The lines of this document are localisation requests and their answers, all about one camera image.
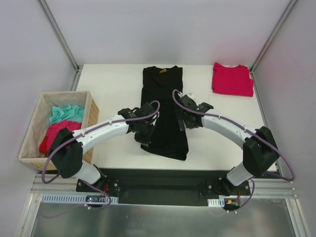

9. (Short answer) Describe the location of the black flower print t-shirt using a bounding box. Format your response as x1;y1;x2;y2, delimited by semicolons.
141;66;189;161

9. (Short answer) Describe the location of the wicker laundry basket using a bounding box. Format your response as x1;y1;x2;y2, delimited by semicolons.
18;91;99;170

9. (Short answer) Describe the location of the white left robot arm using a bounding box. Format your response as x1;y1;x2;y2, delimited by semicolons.
48;100;160;192

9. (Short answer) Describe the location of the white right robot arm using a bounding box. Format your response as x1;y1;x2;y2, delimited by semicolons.
172;89;280;195

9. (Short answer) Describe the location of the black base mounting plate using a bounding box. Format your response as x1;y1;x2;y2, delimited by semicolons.
76;166;250;205

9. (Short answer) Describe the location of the folded red t-shirt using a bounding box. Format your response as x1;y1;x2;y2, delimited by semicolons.
212;63;254;97

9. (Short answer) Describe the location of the teal t-shirt in basket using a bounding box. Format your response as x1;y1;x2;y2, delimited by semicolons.
49;105;84;124

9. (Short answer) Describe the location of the red t-shirt in basket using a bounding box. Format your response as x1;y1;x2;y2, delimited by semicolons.
39;120;82;153

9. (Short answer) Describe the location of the right white cable duct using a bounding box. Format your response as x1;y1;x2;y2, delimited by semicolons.
207;198;239;207

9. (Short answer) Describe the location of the white cable duct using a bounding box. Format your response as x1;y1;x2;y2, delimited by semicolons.
41;194;119;205
207;198;239;207

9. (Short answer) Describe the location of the aluminium front rail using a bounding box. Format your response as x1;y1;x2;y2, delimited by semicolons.
31;174;299;199

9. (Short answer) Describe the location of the left white cable duct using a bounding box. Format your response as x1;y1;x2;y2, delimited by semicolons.
41;194;119;205

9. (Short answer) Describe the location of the right aluminium frame post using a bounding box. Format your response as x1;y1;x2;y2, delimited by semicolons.
249;0;298;75

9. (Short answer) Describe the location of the aluminium frame post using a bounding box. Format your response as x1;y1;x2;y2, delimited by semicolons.
37;0;81;73
249;0;298;75

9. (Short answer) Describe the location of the left aluminium frame post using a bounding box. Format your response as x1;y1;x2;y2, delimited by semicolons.
37;0;81;73

